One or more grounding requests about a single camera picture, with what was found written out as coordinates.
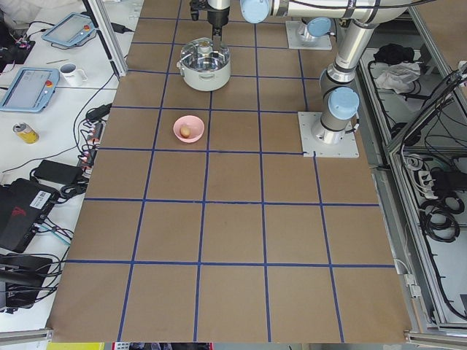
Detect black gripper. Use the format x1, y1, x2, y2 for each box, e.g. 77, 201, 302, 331
207, 0, 229, 50

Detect glass pot lid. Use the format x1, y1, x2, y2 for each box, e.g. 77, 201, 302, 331
179, 37, 231, 72

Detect brown egg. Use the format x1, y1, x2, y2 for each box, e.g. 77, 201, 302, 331
180, 125, 191, 139

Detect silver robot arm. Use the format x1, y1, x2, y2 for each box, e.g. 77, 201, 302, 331
190, 1, 332, 50
240, 1, 412, 144

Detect white electric cooking pot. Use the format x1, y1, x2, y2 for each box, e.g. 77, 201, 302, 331
177, 61, 231, 92

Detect pink bowl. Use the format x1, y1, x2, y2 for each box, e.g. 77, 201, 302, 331
172, 115, 205, 143

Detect far blue teach pendant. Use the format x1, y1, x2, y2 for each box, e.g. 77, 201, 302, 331
42, 12, 96, 49

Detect blue teach pendant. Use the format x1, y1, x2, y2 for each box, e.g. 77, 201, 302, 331
42, 12, 96, 49
1, 67, 61, 113

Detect white mug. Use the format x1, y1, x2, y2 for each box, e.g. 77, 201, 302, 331
59, 63, 88, 87

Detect black power strip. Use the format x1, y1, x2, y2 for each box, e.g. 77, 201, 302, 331
77, 122, 104, 171

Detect black cloth pile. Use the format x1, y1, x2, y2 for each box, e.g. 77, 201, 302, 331
374, 43, 414, 65

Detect white crumpled cloth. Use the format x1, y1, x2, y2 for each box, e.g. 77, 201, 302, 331
375, 63, 421, 94

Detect near blue teach pendant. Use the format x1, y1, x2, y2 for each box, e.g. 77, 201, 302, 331
1, 67, 61, 113

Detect black power adapter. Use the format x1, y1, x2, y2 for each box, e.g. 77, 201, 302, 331
30, 160, 83, 185

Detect yellow drink can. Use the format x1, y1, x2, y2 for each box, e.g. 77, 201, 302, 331
12, 122, 39, 144

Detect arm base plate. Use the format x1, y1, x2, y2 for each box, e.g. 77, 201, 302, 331
285, 17, 332, 51
298, 112, 359, 158

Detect aluminium frame post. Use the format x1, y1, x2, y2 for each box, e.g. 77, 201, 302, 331
82, 0, 128, 79

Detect coiled black cables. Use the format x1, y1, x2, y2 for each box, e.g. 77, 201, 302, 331
417, 196, 461, 242

